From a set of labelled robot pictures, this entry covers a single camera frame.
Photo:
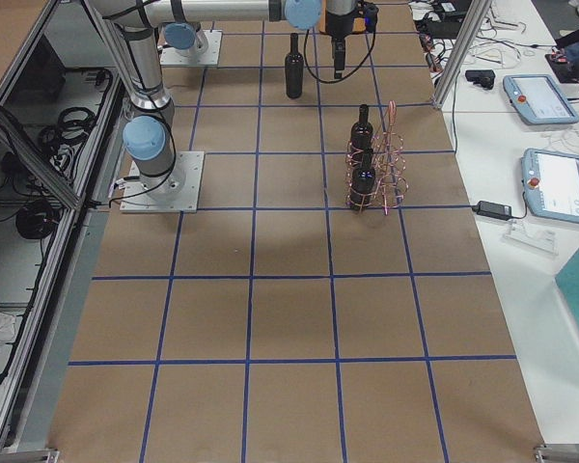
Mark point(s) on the teach pendant far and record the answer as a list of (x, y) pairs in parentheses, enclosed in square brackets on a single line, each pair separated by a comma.
[(538, 99)]

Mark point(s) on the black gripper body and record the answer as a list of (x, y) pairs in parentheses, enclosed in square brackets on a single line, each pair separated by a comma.
[(339, 25)]

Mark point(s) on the black power adapter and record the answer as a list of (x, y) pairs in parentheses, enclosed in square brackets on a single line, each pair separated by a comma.
[(492, 210)]

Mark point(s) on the black handheld device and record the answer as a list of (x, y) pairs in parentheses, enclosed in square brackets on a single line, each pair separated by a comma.
[(484, 78)]

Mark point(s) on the dark wine bottle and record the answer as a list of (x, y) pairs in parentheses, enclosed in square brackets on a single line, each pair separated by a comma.
[(361, 132), (362, 183), (294, 67)]

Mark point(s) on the dark wine bottle front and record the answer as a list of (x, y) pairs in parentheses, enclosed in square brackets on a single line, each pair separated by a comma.
[(361, 132)]

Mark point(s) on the copper wire bottle basket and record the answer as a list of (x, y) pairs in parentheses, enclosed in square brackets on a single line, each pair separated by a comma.
[(387, 145)]

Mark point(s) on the teach pendant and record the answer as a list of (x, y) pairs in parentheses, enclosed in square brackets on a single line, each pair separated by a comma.
[(538, 99), (551, 184)]

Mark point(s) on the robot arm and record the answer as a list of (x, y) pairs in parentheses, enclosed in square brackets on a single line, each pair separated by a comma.
[(301, 15), (129, 30)]

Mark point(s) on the aluminium frame column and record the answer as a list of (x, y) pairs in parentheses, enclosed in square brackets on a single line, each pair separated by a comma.
[(469, 29)]

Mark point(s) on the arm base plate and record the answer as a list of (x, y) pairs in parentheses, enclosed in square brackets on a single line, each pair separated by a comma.
[(180, 192), (187, 48)]

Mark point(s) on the clear acrylic stand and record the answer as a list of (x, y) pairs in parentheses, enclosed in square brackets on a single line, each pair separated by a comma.
[(537, 241)]

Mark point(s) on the teach pendant near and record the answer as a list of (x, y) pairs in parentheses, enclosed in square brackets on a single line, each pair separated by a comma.
[(551, 184)]

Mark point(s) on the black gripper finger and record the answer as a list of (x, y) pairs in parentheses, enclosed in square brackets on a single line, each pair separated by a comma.
[(339, 59), (334, 53)]

